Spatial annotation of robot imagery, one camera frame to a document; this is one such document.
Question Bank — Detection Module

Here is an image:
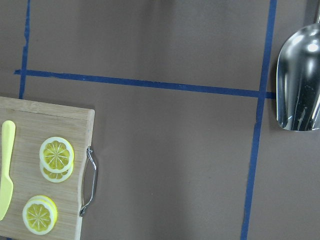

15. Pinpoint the top stacked lemon slice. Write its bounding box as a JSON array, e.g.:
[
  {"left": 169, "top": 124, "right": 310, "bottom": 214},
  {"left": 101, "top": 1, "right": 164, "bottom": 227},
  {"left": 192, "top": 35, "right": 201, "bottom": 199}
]
[{"left": 39, "top": 136, "right": 75, "bottom": 173}]

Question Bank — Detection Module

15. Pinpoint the stacked lemon slice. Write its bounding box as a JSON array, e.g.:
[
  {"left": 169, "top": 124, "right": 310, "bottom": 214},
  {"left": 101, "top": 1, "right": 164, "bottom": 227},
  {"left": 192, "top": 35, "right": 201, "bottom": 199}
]
[
  {"left": 39, "top": 136, "right": 75, "bottom": 173},
  {"left": 39, "top": 162, "right": 74, "bottom": 183}
]

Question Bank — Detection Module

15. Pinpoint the lower stacked lemon slice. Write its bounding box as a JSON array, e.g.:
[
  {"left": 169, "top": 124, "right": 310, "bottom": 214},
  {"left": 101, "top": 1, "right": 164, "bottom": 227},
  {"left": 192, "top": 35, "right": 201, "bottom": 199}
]
[{"left": 39, "top": 162, "right": 74, "bottom": 183}]

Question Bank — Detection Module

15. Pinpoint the bamboo cutting board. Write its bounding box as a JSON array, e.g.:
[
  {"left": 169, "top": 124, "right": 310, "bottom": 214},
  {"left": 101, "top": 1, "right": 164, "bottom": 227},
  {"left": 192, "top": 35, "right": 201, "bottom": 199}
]
[{"left": 0, "top": 97, "right": 95, "bottom": 240}]

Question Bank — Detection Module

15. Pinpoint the metal scoop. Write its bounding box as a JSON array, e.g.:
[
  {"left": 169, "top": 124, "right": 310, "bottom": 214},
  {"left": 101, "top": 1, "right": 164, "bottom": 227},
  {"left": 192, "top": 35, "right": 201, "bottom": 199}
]
[{"left": 276, "top": 13, "right": 320, "bottom": 132}]

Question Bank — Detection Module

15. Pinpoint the yellow plastic knife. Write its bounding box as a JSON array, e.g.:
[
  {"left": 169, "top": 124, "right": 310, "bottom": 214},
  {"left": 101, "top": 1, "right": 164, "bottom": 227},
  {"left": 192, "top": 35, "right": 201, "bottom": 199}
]
[{"left": 0, "top": 120, "right": 16, "bottom": 221}]

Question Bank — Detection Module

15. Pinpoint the lemon slice near knife tip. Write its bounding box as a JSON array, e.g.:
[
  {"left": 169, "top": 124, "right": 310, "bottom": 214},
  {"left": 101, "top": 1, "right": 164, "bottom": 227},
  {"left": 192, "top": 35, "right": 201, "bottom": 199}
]
[{"left": 22, "top": 195, "right": 58, "bottom": 235}]

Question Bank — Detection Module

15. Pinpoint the metal cutting board handle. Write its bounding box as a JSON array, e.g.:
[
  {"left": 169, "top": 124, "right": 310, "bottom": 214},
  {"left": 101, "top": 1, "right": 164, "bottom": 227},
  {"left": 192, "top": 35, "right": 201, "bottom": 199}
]
[{"left": 78, "top": 146, "right": 99, "bottom": 218}]

